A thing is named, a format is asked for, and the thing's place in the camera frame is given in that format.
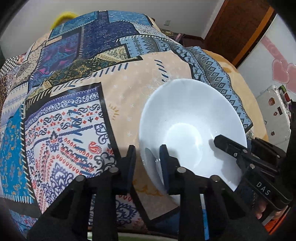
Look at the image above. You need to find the white bowl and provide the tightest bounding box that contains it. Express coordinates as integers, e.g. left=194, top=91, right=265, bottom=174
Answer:
left=139, top=79, right=248, bottom=205

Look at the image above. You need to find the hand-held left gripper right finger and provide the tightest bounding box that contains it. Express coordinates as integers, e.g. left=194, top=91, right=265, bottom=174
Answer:
left=159, top=144, right=270, bottom=241

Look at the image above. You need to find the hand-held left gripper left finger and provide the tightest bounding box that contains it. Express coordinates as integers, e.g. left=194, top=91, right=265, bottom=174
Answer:
left=26, top=145, right=137, bottom=241

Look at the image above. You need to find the patchwork printed blanket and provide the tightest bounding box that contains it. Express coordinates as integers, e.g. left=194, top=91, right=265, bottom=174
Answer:
left=0, top=10, right=253, bottom=234

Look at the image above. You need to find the yellow foam tube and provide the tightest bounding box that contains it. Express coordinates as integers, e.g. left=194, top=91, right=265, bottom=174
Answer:
left=51, top=11, right=78, bottom=29

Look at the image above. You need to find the white stickered suitcase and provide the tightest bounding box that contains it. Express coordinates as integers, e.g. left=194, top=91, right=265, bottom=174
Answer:
left=255, top=85, right=292, bottom=142

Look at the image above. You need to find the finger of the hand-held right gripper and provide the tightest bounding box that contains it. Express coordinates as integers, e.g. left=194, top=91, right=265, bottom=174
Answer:
left=247, top=137, right=286, bottom=171
left=214, top=135, right=251, bottom=163

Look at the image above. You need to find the person's right hand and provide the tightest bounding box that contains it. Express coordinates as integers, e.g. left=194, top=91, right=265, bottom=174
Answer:
left=253, top=199, right=269, bottom=219

